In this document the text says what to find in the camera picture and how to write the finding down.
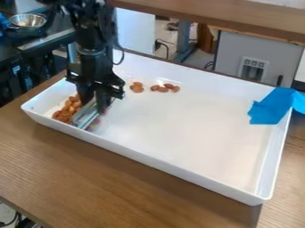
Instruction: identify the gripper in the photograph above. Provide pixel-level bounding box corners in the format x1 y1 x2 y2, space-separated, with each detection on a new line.
64 51 127 116

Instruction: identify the grey cabinet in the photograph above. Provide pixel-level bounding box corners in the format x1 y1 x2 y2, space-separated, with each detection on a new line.
213 29 305 89

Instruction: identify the silver bowl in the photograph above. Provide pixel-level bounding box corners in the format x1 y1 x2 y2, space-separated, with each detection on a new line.
5 12 49 30

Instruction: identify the blue tape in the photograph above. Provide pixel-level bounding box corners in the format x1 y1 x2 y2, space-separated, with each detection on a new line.
246 86 305 126

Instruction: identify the dark side table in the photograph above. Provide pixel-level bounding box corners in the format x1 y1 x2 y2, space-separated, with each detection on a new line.
0 26 79 108

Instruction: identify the silver sweeping tool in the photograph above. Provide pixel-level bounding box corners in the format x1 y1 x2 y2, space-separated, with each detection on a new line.
70 97 106 132

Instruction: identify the white tray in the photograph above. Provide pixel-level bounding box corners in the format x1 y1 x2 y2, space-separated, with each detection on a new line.
20 48 296 207

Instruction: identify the white board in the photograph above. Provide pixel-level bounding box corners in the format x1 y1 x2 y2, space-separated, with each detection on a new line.
112 7 158 56

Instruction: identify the pile of brown bits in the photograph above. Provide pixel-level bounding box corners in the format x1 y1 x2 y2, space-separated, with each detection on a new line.
148 83 183 94
127 81 145 94
51 94 85 125

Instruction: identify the wooden desk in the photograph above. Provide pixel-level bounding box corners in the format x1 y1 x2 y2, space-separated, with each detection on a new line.
111 0 305 64

